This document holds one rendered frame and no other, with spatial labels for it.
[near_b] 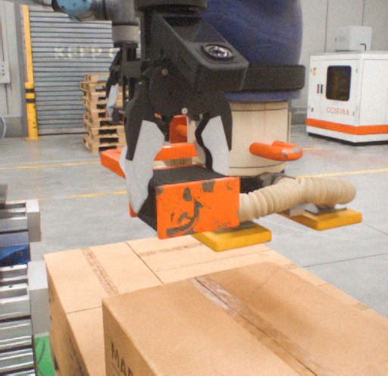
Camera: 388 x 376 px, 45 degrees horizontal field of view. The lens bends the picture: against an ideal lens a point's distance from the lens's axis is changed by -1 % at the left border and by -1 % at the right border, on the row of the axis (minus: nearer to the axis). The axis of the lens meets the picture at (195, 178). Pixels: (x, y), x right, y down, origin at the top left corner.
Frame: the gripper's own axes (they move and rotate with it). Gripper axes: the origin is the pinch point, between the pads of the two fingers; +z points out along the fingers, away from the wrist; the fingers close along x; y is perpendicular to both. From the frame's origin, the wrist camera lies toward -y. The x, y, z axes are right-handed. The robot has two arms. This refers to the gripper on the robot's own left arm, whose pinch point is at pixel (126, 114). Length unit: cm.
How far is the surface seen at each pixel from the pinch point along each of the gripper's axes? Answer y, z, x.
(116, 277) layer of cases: -41, 70, 7
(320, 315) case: 75, 30, 9
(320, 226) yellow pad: 77, 12, 6
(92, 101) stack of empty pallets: -644, 38, 156
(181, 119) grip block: 39.8, -1.9, -0.6
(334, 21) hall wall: -825, -133, 835
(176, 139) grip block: 39.8, 2.5, -2.0
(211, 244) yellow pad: 77, 12, -13
